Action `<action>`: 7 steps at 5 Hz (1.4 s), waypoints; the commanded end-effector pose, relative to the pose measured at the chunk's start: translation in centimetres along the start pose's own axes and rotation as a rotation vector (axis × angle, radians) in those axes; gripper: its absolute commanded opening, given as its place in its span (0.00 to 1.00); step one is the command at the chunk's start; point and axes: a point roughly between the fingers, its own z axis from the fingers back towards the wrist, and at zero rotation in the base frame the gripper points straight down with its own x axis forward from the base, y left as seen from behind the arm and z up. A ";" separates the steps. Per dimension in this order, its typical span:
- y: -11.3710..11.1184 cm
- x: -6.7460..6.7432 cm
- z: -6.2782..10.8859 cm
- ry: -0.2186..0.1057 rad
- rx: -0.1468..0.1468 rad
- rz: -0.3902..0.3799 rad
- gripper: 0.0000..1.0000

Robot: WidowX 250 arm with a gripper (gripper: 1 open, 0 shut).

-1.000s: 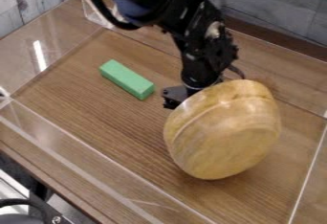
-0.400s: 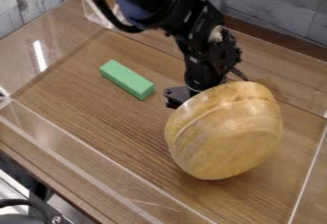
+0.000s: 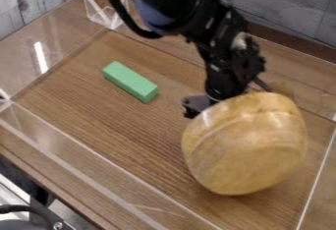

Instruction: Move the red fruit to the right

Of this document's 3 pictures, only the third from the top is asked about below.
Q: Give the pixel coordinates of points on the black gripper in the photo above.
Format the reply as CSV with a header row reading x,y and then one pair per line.
x,y
216,92

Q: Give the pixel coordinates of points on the wooden bowl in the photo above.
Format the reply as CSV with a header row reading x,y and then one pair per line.
x,y
244,144

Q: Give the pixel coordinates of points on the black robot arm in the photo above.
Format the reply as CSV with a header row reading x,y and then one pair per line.
x,y
213,26

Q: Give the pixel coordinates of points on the green rectangular block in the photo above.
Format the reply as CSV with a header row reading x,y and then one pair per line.
x,y
130,81

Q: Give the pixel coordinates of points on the clear acrylic enclosure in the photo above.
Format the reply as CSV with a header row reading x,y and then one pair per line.
x,y
104,151

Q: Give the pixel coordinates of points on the black metal bracket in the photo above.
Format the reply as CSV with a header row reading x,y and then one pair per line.
x,y
48,218

